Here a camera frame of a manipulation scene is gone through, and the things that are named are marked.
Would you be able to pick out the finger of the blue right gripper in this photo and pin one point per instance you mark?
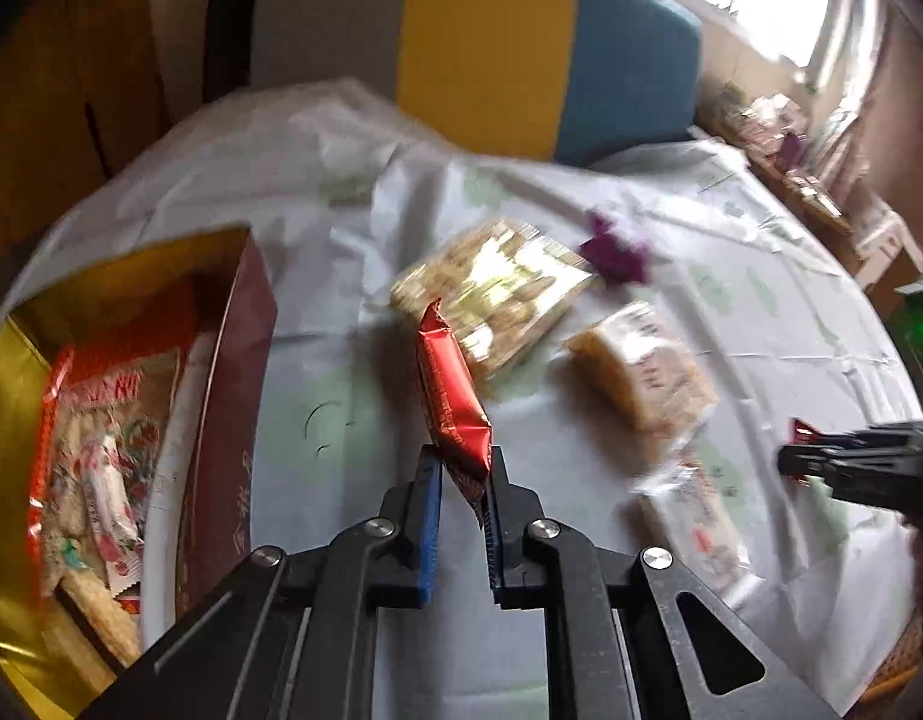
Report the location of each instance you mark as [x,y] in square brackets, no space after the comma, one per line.
[888,449]

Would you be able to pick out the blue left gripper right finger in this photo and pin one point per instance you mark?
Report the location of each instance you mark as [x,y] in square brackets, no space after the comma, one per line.
[507,509]

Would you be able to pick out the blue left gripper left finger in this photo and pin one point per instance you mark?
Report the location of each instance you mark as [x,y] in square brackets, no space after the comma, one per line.
[408,561]

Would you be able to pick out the red snack bar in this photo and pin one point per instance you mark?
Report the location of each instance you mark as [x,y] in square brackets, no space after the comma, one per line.
[458,424]

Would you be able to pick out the white grey snack pack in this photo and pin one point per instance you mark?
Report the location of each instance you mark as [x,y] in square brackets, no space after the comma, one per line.
[688,516]

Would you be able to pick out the golden crumb cake pack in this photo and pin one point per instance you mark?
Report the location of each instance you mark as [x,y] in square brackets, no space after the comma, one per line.
[647,372]

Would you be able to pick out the long brown white snack pack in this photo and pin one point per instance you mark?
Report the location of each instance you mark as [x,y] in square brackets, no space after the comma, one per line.
[165,506]

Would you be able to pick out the purple candy wrapper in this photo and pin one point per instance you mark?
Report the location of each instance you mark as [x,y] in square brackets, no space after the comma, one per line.
[617,255]

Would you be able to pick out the floral white candy bar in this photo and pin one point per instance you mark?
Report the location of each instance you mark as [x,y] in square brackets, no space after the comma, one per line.
[115,534]

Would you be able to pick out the large red dragon snack bag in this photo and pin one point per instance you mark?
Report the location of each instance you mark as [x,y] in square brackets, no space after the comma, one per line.
[104,414]

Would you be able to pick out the green-tied cracker stick pack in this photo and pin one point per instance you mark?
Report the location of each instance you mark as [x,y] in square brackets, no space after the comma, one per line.
[112,623]

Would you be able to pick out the small red candy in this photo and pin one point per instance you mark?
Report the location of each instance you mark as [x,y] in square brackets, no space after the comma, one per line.
[803,435]

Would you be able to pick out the rice cracker block pack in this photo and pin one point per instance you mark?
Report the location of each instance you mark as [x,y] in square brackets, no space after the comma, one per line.
[501,285]

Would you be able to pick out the gold tin box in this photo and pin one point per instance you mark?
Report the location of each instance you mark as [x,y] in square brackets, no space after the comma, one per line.
[51,663]

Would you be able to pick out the wooden side shelf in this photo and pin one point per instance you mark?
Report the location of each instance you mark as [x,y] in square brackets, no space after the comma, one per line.
[822,180]

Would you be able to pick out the grey yellow blue chair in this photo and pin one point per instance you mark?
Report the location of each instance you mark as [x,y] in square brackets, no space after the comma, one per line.
[568,81]

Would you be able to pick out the black rolled mat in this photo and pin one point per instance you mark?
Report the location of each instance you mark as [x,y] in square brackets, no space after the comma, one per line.
[226,47]

